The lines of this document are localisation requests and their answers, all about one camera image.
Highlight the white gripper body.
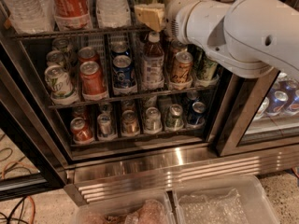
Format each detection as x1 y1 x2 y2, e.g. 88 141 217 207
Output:
165 0 211 45

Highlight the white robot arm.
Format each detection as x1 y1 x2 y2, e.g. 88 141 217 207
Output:
135 0 299 79

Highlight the orange soda can front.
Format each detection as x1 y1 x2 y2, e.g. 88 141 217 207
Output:
170 51 193 83

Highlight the green white can front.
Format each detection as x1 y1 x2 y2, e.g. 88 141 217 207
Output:
196 57 218 80

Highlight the blue soda can front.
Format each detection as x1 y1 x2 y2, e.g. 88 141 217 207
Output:
112 55 135 89

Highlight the red soda can front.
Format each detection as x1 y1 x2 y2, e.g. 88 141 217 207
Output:
79 62 106 95

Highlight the small blue can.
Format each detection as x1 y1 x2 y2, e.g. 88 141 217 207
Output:
187 102 206 125

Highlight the small green can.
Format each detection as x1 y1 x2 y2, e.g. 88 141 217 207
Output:
165 104 183 129

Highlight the small white can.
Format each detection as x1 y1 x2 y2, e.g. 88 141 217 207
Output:
145 107 162 132

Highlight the white green soda can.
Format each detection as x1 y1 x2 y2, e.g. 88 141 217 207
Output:
44 65 75 99

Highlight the small gold can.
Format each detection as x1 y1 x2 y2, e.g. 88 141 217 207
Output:
121 110 139 134

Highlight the small silver can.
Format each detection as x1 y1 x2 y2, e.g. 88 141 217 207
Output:
97 113 115 137

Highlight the blue pepsi can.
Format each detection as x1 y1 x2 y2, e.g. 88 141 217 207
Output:
266 91 289 116

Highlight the small red can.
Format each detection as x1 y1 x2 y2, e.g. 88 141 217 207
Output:
70 118 93 142

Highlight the steel fridge grille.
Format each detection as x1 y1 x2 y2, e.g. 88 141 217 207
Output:
64 144 299 206

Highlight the brown tea bottle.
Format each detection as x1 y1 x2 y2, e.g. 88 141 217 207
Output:
142 32 164 84

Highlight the red cola bottle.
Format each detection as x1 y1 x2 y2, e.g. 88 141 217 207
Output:
53 0 93 31

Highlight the clear water bottle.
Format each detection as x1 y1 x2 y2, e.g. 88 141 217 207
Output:
4 0 55 34

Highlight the right clear plastic bin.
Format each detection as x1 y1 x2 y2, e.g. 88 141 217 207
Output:
172 175 280 224

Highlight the clear plastic bin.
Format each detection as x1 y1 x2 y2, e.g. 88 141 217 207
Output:
172 175 280 224
70 189 176 224

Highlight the left clear plastic bin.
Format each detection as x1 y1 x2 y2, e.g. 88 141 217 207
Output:
70 189 176 224

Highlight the fridge door frame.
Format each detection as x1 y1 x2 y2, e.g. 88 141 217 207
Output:
209 69 299 157

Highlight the orange cable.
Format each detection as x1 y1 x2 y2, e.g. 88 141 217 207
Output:
0 161 36 224

